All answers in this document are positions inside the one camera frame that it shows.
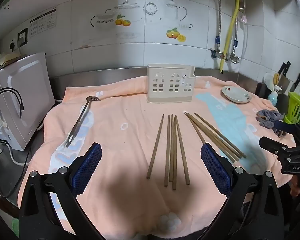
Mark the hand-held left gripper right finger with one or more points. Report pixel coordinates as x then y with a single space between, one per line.
216 165

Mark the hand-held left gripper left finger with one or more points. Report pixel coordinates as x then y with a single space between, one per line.
87 165

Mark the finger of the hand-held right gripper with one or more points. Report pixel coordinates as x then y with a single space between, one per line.
286 127
272 145

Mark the dark brown wooden chopstick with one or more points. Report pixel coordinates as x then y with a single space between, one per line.
182 152
155 147
174 162
167 152
171 140

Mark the beige plastic utensil holder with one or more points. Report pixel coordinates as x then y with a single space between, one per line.
171 83

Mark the person's right hand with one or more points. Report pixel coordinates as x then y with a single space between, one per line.
295 187

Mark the green plastic dish rack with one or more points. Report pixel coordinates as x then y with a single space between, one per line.
296 110

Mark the grey rag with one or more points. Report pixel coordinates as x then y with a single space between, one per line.
268 117

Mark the blue soap pump bottle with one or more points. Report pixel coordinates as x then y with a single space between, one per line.
273 97

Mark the metal slotted spoon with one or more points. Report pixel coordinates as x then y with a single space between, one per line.
80 120

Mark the peach printed towel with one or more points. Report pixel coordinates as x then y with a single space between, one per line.
130 142

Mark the white patterned plate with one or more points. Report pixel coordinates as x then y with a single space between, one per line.
236 95

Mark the metal water valve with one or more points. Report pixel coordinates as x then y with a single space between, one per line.
217 54
234 59

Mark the white microwave oven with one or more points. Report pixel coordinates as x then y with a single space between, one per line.
27 92

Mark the thin white tube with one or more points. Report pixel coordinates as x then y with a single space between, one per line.
246 35

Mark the white instruction sticker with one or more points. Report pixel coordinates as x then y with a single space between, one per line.
43 22

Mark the black wall socket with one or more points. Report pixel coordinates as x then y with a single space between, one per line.
22 36

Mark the casserole pot wall decal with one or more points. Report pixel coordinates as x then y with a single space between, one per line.
110 17

